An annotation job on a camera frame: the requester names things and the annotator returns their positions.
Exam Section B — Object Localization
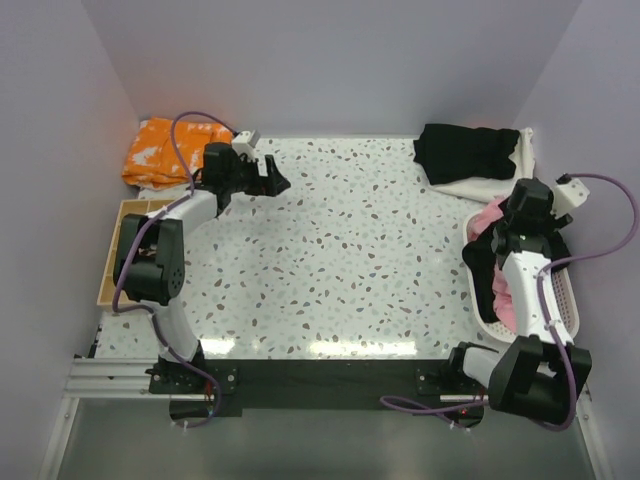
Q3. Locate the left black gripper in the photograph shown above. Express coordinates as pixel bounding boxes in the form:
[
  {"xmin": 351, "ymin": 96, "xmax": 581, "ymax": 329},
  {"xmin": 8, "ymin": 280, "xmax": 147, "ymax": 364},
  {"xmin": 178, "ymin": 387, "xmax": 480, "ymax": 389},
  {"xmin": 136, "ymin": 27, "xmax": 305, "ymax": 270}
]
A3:
[{"xmin": 224, "ymin": 153, "xmax": 290, "ymax": 198}]

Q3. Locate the pink t-shirt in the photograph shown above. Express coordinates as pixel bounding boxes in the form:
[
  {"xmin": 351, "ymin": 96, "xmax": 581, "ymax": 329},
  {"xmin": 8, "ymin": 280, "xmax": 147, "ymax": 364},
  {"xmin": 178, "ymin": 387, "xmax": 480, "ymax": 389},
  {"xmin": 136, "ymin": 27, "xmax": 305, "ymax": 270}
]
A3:
[{"xmin": 468, "ymin": 196, "xmax": 516, "ymax": 333}]

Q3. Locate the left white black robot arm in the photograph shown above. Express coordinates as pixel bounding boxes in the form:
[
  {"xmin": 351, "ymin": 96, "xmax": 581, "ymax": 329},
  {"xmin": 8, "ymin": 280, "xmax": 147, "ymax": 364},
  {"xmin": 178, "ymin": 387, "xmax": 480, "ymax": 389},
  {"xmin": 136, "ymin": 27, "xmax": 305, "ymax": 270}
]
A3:
[{"xmin": 111, "ymin": 142, "xmax": 291, "ymax": 392}]

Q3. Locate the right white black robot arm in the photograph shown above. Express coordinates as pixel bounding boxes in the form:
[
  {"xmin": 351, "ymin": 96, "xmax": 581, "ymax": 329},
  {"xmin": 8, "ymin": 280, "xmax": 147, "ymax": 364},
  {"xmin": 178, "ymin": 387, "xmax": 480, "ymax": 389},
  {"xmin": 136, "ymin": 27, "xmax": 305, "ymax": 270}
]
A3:
[{"xmin": 445, "ymin": 175, "xmax": 592, "ymax": 429}]

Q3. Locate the white plastic laundry basket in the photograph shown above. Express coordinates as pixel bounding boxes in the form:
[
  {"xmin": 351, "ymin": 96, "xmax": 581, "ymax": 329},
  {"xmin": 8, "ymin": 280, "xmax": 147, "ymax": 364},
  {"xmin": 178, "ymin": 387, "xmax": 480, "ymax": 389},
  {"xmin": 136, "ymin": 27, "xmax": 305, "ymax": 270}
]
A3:
[{"xmin": 464, "ymin": 211, "xmax": 581, "ymax": 344}]

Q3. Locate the black t-shirt in basket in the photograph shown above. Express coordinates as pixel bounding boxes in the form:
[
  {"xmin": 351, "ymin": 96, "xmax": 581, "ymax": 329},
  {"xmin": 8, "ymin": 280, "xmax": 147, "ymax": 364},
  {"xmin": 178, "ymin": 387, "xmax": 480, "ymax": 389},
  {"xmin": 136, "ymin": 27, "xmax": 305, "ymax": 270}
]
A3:
[{"xmin": 462, "ymin": 220, "xmax": 499, "ymax": 324}]

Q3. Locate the orange white folded t-shirt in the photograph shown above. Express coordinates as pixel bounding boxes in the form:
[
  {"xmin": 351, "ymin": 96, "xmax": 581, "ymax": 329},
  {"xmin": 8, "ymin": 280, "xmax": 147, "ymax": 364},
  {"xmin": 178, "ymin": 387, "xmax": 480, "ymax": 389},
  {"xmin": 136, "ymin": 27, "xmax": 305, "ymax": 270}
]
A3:
[{"xmin": 121, "ymin": 117, "xmax": 233, "ymax": 190}]

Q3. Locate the black folded t-shirt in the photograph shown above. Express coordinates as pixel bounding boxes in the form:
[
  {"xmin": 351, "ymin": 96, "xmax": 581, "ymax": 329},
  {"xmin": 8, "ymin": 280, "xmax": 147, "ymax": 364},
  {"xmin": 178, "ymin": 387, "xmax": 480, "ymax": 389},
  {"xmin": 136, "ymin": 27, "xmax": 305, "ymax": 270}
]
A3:
[{"xmin": 413, "ymin": 123, "xmax": 520, "ymax": 185}]

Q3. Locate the wooden compartment tray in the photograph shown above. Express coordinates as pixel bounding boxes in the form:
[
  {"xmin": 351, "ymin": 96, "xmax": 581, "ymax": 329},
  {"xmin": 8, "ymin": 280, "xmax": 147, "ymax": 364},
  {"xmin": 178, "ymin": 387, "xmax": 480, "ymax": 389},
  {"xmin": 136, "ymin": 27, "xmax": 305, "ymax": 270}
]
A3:
[{"xmin": 97, "ymin": 199, "xmax": 171, "ymax": 313}]

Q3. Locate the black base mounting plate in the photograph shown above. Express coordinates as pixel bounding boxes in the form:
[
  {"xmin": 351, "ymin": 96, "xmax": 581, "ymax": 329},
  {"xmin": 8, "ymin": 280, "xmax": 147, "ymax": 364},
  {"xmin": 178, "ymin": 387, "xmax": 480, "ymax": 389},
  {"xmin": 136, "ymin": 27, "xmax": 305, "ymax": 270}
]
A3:
[{"xmin": 145, "ymin": 359, "xmax": 484, "ymax": 420}]

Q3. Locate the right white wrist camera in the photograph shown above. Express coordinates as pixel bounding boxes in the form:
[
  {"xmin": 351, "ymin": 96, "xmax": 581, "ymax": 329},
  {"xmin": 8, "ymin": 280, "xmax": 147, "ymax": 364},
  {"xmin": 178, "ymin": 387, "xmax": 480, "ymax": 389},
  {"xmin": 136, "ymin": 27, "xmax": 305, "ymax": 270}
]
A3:
[{"xmin": 551, "ymin": 179, "xmax": 590, "ymax": 218}]

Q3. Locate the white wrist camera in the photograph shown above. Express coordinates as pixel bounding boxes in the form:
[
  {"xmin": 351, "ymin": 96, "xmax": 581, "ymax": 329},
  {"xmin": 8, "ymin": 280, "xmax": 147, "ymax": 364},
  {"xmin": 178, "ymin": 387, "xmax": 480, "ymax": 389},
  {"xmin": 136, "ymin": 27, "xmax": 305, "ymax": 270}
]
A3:
[
  {"xmin": 231, "ymin": 130, "xmax": 260, "ymax": 161},
  {"xmin": 551, "ymin": 179, "xmax": 590, "ymax": 218}
]

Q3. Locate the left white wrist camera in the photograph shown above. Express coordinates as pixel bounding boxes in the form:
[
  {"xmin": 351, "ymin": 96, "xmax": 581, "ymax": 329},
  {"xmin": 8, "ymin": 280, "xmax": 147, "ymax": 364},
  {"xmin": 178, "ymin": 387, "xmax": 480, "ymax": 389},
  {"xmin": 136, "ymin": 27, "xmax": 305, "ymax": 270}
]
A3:
[{"xmin": 231, "ymin": 130, "xmax": 260, "ymax": 161}]

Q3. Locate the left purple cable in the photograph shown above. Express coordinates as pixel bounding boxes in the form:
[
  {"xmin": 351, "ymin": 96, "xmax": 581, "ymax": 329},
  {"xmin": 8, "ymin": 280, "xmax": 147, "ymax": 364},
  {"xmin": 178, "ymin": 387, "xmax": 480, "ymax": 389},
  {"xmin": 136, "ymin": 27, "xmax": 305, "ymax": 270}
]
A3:
[{"xmin": 110, "ymin": 111, "xmax": 241, "ymax": 429}]

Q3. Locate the aluminium rail frame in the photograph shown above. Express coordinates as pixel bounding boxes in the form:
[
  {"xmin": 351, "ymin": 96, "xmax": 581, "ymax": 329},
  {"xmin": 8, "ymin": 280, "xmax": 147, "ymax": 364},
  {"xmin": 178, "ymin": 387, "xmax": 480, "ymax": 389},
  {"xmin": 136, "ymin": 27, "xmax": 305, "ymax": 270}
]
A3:
[{"xmin": 63, "ymin": 324, "xmax": 171, "ymax": 401}]

